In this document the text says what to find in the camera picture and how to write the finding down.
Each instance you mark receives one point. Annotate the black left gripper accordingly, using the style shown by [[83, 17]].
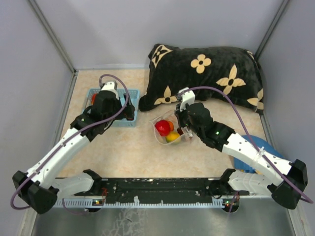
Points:
[[129, 112]]

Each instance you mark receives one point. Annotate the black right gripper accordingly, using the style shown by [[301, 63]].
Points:
[[179, 114]]

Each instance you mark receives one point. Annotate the red yellow toy pepper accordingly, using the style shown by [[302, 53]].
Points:
[[93, 99]]

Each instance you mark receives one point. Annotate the orange toy orange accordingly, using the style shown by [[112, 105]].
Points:
[[171, 125]]

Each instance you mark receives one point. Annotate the clear dotted zip top bag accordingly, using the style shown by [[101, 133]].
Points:
[[171, 117]]

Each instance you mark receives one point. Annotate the green yellow toy mango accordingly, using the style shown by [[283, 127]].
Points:
[[173, 137]]

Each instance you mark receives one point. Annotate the red toy apple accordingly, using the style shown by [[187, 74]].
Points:
[[163, 127]]

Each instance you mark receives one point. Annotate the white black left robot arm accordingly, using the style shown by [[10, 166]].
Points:
[[39, 187]]

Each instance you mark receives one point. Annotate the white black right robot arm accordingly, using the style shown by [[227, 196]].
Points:
[[289, 179]]

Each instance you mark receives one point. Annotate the blue cloth bag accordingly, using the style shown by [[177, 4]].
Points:
[[249, 168]]

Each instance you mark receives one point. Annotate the light blue plastic basket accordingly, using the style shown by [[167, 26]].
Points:
[[134, 100]]

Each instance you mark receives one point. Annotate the black pillow with cream flowers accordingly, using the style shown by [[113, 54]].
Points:
[[234, 71]]

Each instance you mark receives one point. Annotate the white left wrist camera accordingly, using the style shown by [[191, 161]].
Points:
[[110, 86]]

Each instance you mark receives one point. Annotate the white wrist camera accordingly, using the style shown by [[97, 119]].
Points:
[[186, 97], [110, 86]]

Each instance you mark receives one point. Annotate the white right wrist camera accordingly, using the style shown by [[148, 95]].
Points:
[[186, 97]]

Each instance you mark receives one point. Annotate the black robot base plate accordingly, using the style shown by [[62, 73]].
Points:
[[161, 190]]

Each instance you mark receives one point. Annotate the white slotted cable duct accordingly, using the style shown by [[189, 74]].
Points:
[[97, 203]]

